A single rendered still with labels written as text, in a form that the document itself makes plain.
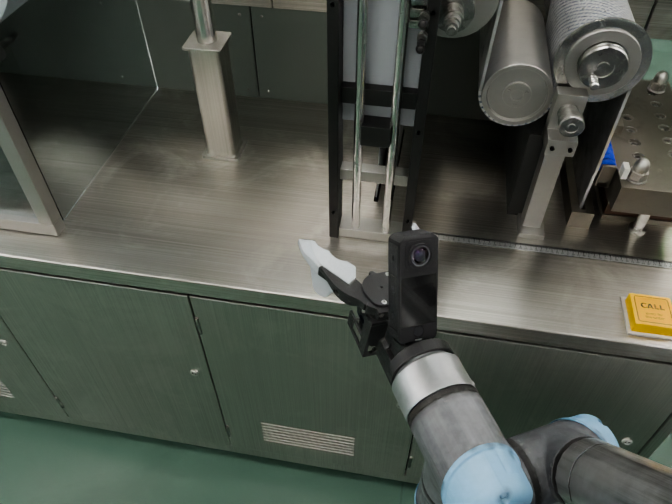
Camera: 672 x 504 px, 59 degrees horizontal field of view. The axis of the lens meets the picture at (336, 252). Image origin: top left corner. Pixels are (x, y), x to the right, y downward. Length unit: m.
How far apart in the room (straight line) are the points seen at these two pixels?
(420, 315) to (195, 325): 0.77
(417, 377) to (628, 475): 0.20
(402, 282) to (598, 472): 0.24
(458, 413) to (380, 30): 0.60
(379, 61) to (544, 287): 0.51
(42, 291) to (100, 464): 0.76
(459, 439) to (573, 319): 0.61
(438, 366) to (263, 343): 0.75
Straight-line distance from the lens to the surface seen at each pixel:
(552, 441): 0.68
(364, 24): 0.92
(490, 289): 1.13
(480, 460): 0.55
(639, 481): 0.58
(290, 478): 1.89
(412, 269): 0.59
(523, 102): 1.12
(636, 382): 1.29
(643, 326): 1.14
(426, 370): 0.58
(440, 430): 0.56
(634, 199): 1.24
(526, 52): 1.12
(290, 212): 1.24
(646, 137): 1.37
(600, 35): 1.07
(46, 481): 2.06
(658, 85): 1.52
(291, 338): 1.25
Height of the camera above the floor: 1.74
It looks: 47 degrees down
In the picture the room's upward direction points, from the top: straight up
